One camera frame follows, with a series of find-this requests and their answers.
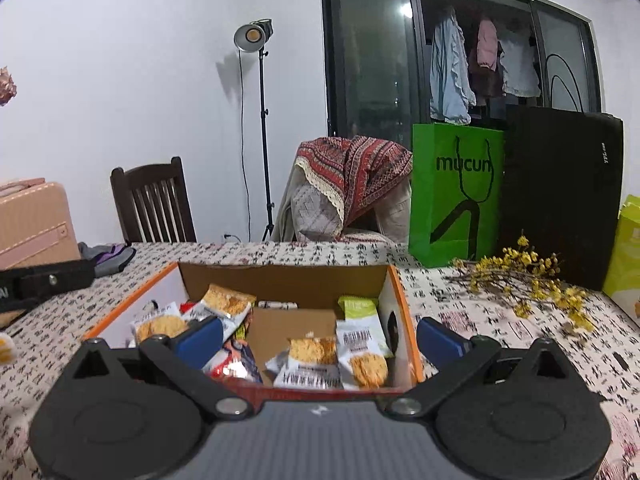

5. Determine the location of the clear oat crisp packet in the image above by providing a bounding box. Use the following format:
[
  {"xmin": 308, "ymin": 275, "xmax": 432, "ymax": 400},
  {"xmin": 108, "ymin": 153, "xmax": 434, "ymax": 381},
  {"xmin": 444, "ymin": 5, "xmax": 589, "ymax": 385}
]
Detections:
[{"xmin": 197, "ymin": 283, "xmax": 257, "ymax": 343}]

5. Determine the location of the dark sliding glass door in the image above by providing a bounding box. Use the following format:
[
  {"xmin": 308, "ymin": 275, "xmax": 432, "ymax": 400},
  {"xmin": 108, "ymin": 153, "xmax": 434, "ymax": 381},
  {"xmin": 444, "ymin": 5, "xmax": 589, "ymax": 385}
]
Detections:
[{"xmin": 320, "ymin": 0, "xmax": 603, "ymax": 148}]

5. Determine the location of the yellow-green gift bag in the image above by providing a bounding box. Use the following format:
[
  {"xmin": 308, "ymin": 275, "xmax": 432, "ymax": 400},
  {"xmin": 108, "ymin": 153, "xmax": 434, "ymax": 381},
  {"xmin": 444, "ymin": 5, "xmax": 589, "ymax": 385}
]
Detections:
[{"xmin": 602, "ymin": 195, "xmax": 640, "ymax": 331}]

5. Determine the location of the orange cardboard box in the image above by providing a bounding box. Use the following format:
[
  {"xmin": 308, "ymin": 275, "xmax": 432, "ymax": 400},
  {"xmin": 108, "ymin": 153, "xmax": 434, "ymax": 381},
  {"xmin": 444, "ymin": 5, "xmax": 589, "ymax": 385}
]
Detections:
[{"xmin": 82, "ymin": 261, "xmax": 426, "ymax": 395}]

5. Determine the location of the white oat crisp packet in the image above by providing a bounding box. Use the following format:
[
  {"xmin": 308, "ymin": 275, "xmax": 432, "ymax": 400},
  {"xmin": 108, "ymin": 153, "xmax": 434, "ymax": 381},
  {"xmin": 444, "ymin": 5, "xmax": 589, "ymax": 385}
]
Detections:
[
  {"xmin": 264, "ymin": 332, "xmax": 345, "ymax": 391},
  {"xmin": 130, "ymin": 302, "xmax": 190, "ymax": 347}
]

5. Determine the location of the pink hanging garment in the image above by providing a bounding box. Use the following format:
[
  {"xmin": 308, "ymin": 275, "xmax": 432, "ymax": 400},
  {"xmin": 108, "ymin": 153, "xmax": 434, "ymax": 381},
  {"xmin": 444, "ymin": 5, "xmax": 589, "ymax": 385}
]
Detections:
[{"xmin": 475, "ymin": 19, "xmax": 501, "ymax": 72}]

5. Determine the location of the dark wooden chair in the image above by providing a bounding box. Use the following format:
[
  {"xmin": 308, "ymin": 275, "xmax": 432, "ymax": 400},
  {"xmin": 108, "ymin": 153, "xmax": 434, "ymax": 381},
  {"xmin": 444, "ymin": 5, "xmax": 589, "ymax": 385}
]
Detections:
[{"xmin": 110, "ymin": 156, "xmax": 197, "ymax": 245}]

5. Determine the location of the grey and purple cloth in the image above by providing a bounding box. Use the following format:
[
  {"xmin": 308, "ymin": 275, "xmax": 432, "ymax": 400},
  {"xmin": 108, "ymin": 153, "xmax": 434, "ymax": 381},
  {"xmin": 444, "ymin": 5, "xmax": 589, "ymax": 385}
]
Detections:
[{"xmin": 77, "ymin": 241, "xmax": 137, "ymax": 278}]

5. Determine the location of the white barcode snack packet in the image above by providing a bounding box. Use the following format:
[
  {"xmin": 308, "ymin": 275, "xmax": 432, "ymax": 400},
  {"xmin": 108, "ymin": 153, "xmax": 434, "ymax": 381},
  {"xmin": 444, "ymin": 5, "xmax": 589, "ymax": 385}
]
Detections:
[{"xmin": 335, "ymin": 319, "xmax": 391, "ymax": 391}]

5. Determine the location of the black paper bag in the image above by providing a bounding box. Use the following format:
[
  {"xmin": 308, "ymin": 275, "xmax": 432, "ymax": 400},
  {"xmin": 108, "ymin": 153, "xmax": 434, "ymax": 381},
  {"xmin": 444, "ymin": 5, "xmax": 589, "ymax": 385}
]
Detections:
[{"xmin": 500, "ymin": 52, "xmax": 626, "ymax": 292}]

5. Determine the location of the pink hard case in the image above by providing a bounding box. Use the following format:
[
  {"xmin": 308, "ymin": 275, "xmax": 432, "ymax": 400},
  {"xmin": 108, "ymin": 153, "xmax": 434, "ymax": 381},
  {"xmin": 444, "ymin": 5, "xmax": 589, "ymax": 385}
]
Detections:
[{"xmin": 0, "ymin": 177, "xmax": 83, "ymax": 271}]

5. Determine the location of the light blue hanging garment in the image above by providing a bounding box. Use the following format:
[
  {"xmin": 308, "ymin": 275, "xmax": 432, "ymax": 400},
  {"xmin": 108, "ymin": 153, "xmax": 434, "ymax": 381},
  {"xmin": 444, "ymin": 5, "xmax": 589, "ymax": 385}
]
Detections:
[{"xmin": 430, "ymin": 7, "xmax": 477, "ymax": 126}]

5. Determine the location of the green paper bag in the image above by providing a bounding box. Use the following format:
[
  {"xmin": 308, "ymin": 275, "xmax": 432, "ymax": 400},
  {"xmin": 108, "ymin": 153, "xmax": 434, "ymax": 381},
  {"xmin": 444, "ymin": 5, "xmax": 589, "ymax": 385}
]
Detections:
[{"xmin": 408, "ymin": 122, "xmax": 506, "ymax": 268}]

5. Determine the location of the studio light on stand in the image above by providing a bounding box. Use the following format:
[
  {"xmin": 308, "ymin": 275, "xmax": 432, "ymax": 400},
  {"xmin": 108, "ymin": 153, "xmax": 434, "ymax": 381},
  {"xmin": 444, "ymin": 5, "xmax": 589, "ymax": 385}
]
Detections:
[{"xmin": 234, "ymin": 19, "xmax": 276, "ymax": 242}]

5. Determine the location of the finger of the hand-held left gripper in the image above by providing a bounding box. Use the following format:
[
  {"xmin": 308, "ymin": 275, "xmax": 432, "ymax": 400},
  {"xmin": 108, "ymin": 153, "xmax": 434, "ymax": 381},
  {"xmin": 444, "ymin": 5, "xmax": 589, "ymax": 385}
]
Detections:
[{"xmin": 15, "ymin": 259, "xmax": 97, "ymax": 298}]

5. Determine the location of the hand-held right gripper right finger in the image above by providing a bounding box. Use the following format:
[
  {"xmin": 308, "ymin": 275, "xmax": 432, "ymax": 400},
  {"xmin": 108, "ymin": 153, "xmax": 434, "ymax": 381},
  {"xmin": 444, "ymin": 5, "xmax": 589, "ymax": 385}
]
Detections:
[{"xmin": 385, "ymin": 316, "xmax": 581, "ymax": 420}]

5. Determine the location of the yellow flower branch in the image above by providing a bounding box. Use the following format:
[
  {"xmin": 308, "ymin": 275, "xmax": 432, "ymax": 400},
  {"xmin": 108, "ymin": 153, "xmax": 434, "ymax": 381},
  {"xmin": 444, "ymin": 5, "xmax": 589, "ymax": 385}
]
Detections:
[{"xmin": 452, "ymin": 234, "xmax": 596, "ymax": 333}]

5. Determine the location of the white hanging garment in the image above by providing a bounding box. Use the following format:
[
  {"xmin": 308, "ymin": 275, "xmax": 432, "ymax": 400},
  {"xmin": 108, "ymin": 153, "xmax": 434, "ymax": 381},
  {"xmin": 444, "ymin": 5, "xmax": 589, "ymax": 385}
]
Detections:
[{"xmin": 500, "ymin": 25, "xmax": 542, "ymax": 98}]

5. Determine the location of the beige covered armchair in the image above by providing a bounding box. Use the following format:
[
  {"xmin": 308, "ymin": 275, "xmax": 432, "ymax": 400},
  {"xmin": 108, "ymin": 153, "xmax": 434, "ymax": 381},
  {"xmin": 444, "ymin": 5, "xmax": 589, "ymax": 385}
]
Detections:
[{"xmin": 272, "ymin": 160, "xmax": 413, "ymax": 245}]

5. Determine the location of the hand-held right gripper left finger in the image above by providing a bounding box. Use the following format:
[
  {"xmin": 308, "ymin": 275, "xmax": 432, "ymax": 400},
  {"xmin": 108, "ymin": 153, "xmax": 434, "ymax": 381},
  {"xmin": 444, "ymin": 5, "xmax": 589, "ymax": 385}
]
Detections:
[{"xmin": 62, "ymin": 316, "xmax": 253, "ymax": 420}]

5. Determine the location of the lime and white snack packet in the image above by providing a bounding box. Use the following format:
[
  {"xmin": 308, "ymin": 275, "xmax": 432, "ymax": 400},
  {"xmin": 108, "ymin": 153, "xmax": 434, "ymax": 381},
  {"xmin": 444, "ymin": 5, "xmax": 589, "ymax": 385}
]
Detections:
[{"xmin": 337, "ymin": 296, "xmax": 394, "ymax": 358}]

